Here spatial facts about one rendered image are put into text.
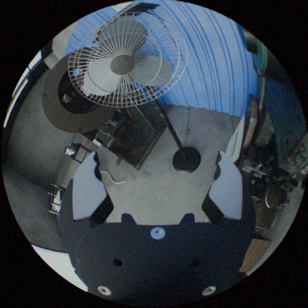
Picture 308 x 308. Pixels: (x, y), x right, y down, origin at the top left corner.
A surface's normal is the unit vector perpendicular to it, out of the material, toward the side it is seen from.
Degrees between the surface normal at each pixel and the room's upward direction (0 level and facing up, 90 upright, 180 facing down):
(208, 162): 0
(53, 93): 90
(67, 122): 90
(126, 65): 96
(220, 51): 90
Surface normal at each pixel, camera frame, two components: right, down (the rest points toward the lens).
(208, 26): -0.50, 0.84
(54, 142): 0.75, 0.30
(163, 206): -0.43, -0.45
